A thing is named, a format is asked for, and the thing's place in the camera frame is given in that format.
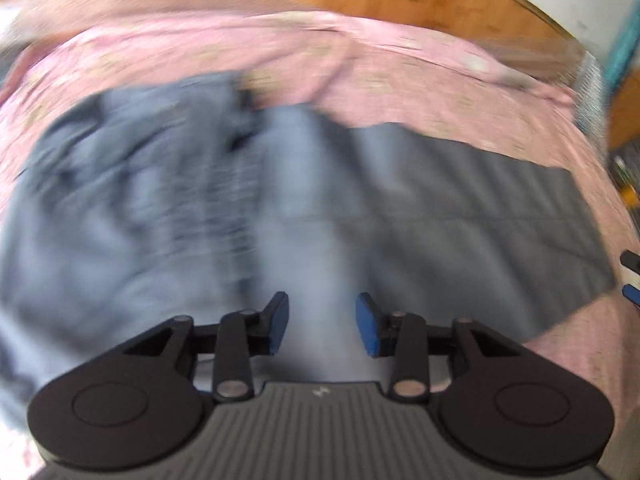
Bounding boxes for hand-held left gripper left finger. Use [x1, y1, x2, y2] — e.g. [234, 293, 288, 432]
[122, 292, 290, 402]

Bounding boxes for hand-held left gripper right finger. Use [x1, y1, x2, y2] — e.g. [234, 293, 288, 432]
[356, 293, 521, 401]

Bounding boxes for grey pants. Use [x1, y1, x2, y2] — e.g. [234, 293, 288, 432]
[0, 72, 618, 411]

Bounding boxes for dim clutter pile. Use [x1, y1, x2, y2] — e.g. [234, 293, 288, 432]
[607, 145, 640, 211]

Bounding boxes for teal boards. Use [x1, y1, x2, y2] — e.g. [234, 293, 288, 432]
[602, 7, 640, 86]

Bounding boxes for pink bear-print blanket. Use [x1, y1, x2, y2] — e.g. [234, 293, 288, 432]
[0, 0, 640, 476]

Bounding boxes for pink bear-print pillow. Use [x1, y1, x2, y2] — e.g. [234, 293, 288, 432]
[345, 25, 576, 106]

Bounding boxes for wooden wall panel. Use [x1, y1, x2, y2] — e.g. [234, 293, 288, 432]
[607, 67, 640, 146]

